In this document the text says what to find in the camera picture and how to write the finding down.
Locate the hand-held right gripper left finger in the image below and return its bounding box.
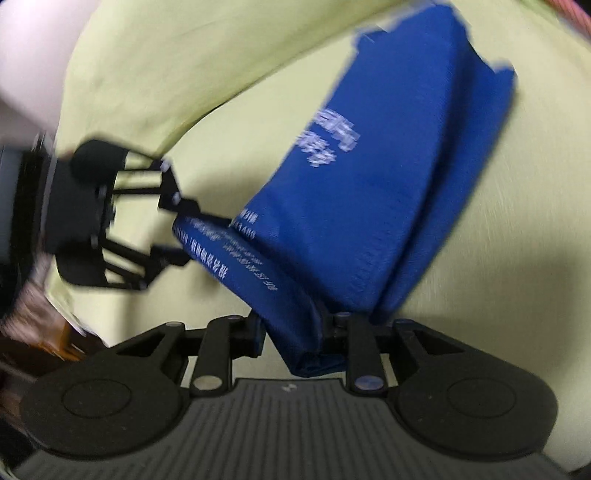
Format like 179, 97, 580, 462
115, 315, 266, 398

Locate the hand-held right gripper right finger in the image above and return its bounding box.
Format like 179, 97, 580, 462
322, 312, 462, 398

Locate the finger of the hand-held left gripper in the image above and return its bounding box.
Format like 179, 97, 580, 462
95, 240, 197, 292
110, 154, 232, 222

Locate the blue shopping bag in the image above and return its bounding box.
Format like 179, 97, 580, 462
172, 0, 518, 379

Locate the pink knitted blanket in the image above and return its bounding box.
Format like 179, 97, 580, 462
547, 0, 585, 21

